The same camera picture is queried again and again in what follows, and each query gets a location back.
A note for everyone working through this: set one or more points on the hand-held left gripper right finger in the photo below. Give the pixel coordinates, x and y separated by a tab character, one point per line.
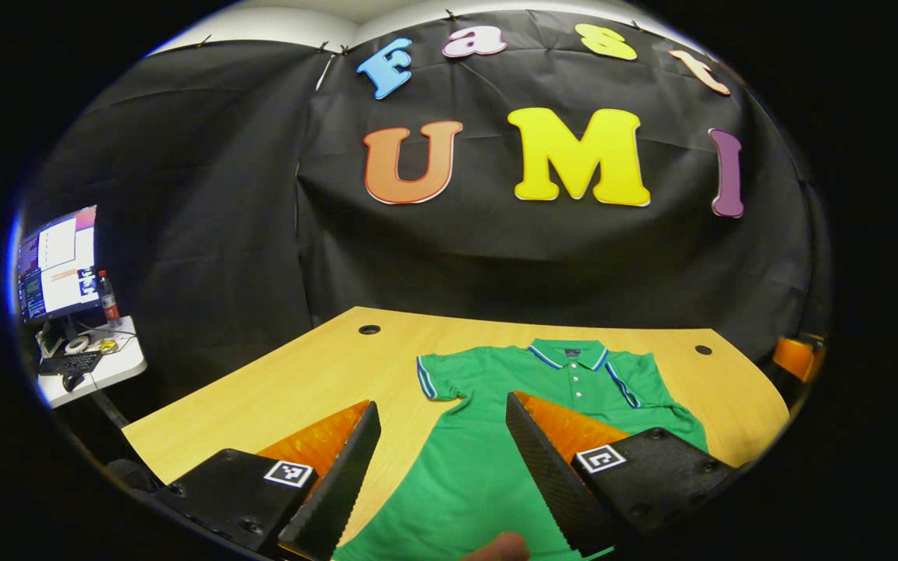
550	483

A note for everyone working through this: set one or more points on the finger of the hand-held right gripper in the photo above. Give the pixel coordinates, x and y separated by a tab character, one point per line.
793	357

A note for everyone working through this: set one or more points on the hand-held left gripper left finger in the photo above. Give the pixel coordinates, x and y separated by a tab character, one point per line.
344	491

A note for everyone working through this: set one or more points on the green T-shirt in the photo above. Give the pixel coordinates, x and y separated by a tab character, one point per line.
480	467

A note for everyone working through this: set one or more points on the black backdrop cloth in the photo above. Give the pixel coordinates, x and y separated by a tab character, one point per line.
496	257

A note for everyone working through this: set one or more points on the white side table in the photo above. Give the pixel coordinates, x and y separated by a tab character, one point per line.
118	366

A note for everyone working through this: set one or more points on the black computer mouse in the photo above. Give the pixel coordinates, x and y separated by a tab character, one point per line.
73	382

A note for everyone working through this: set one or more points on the dark drink bottle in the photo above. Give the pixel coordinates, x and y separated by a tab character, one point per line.
109	300

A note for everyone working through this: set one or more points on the black keyboard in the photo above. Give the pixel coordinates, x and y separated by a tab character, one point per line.
69	363

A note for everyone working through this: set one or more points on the white tape roll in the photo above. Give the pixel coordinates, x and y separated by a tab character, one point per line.
77	344

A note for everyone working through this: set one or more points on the computer monitor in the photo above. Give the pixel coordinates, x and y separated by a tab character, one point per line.
59	261

